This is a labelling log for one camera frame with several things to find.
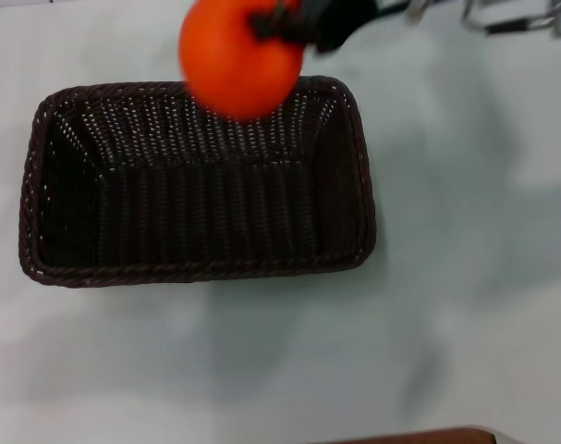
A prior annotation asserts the brown wooden edge strip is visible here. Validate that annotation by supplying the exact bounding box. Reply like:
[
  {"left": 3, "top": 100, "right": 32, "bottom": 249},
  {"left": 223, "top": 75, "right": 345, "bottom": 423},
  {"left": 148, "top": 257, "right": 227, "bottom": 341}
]
[{"left": 333, "top": 424, "right": 499, "bottom": 444}]

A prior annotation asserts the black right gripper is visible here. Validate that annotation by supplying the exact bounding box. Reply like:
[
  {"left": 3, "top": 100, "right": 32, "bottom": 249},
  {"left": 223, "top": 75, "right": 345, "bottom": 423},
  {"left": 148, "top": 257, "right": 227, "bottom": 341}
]
[{"left": 247, "top": 0, "right": 379, "bottom": 54}]

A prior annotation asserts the black woven rectangular basket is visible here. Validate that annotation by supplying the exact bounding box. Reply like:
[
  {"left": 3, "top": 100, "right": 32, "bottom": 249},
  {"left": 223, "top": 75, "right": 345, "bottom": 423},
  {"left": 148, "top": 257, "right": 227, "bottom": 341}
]
[{"left": 17, "top": 74, "right": 378, "bottom": 290}]

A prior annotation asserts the orange toy tangerine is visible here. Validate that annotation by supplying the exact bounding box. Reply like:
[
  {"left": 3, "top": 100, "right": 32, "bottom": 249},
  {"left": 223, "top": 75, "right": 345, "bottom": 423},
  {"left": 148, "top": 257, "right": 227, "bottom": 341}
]
[{"left": 177, "top": 0, "right": 305, "bottom": 122}]

